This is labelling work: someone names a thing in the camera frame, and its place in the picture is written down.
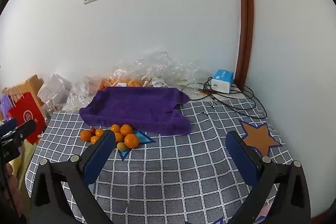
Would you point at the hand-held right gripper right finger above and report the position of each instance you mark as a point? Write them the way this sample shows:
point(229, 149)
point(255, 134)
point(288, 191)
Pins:
point(241, 158)

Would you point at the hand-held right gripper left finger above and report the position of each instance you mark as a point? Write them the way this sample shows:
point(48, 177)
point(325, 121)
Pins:
point(101, 153)

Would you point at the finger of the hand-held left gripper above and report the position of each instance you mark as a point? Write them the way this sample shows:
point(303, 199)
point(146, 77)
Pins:
point(23, 130)
point(8, 125)

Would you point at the small orange kumquat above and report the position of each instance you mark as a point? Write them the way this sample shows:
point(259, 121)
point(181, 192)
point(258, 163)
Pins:
point(99, 132)
point(94, 139)

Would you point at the small green fruit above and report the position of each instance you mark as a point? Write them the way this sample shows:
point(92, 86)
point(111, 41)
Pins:
point(121, 146)

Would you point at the orange tangerine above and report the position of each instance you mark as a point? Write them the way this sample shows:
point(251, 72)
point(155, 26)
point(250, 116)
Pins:
point(126, 129)
point(115, 128)
point(85, 135)
point(131, 140)
point(119, 137)

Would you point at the small red fruit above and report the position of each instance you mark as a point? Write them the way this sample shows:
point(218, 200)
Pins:
point(92, 130)

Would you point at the purple towel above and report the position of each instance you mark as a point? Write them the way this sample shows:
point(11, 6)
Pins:
point(136, 108)

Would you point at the person's left hand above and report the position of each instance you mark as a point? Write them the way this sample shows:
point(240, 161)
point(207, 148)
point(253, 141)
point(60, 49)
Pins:
point(12, 182)

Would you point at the red paper bag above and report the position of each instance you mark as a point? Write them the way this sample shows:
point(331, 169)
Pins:
point(26, 116)

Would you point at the yellow cloth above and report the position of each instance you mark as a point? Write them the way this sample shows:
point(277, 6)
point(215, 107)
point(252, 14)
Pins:
point(23, 158)

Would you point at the purple fluffy item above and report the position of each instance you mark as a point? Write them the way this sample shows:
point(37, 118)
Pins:
point(4, 106)

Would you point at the clear plastic bottle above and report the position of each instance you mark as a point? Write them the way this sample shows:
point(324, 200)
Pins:
point(50, 106)

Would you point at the wooden chair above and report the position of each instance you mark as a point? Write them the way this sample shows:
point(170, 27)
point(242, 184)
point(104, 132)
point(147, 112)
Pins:
point(31, 86)

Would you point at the white plastic bag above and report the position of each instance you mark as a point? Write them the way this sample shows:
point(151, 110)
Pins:
point(55, 87)

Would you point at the grey checked tablecloth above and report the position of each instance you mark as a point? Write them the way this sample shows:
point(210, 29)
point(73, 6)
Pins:
point(170, 174)

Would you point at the pile of bagged oranges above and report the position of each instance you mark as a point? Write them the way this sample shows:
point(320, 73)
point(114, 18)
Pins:
point(128, 81)

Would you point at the white and blue box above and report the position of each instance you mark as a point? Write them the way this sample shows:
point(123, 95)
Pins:
point(222, 81)

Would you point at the large crumpled clear plastic bag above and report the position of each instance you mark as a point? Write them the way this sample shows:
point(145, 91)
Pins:
point(162, 66)

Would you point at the brown wooden door frame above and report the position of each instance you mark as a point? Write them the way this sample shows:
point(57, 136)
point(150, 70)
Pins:
point(245, 16)

